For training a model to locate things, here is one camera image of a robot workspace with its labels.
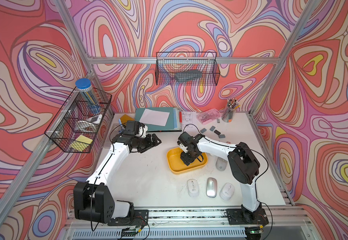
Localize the yellow storage box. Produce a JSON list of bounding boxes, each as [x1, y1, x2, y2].
[[167, 148, 208, 175]]

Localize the grey white mouse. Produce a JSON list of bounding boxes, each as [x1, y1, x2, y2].
[[215, 158, 228, 171]]

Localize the small white mouse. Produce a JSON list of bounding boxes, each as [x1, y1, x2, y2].
[[187, 179, 199, 198]]

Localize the silver grey mouse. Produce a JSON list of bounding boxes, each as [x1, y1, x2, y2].
[[206, 178, 218, 198]]

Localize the white mouse with logo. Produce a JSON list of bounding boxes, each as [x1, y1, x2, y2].
[[219, 183, 235, 201]]

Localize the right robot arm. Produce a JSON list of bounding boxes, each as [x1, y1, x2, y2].
[[177, 132, 269, 227]]

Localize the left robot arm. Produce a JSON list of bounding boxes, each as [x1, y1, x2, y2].
[[73, 121, 162, 224]]

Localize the pink plastic clip box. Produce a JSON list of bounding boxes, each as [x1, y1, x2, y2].
[[196, 109, 221, 125]]

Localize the printed instruction sheet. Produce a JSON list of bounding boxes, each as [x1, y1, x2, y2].
[[180, 112, 196, 129]]

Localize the white paper sheet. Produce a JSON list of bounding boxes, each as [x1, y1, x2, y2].
[[140, 109, 170, 127]]

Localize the white tape dispenser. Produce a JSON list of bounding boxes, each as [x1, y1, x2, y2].
[[74, 114, 103, 133]]

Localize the yellow sticky notes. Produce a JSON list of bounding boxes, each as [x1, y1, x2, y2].
[[69, 135, 93, 152]]

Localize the mesh pen cup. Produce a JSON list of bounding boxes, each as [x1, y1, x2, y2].
[[221, 99, 239, 123]]

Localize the dark eraser in basket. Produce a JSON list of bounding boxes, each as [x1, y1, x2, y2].
[[174, 70, 202, 83]]

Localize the blue lid pencil jar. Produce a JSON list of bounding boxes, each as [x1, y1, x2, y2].
[[75, 78, 101, 115]]

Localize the black wire basket left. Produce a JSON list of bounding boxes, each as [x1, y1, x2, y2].
[[44, 88, 112, 153]]

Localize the black wire basket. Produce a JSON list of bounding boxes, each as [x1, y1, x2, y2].
[[44, 88, 112, 153], [155, 50, 220, 86]]

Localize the black wire basket back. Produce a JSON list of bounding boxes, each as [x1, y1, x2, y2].
[[155, 50, 220, 86]]

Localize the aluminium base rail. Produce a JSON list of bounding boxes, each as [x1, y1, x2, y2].
[[57, 206, 320, 240]]

